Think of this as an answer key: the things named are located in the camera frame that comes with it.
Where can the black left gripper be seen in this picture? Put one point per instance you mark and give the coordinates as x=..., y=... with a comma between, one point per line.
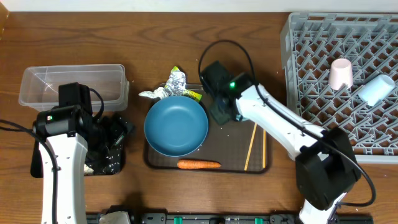
x=120, y=130

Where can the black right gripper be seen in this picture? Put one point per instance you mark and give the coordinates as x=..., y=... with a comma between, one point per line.
x=220, y=116

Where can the wooden chopstick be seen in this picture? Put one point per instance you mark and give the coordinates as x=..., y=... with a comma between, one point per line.
x=250, y=147
x=264, y=146

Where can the dark blue plate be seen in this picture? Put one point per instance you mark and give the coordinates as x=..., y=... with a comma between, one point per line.
x=176, y=126

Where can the white rice pile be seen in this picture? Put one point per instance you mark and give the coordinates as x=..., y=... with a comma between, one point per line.
x=102, y=164

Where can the white pink cup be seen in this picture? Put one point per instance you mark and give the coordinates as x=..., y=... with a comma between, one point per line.
x=341, y=74

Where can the light blue cup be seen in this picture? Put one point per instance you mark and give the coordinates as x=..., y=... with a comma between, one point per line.
x=377, y=89

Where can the light blue small bowl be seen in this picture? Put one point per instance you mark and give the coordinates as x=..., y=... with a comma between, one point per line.
x=239, y=118

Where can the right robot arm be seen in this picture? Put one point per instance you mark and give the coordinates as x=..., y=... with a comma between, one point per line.
x=325, y=165

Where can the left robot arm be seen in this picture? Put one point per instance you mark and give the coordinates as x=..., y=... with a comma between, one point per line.
x=63, y=144

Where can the grey dishwasher rack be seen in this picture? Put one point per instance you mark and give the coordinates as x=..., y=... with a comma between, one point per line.
x=310, y=42

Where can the dark brown serving tray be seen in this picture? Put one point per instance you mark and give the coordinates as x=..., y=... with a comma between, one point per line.
x=227, y=144

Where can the crumpled foil wrapper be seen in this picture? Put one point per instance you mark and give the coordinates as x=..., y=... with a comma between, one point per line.
x=176, y=85

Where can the orange carrot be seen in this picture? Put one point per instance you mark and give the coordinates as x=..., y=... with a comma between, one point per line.
x=196, y=164

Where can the clear plastic bin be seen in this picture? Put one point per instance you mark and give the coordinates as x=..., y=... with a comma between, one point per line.
x=39, y=86

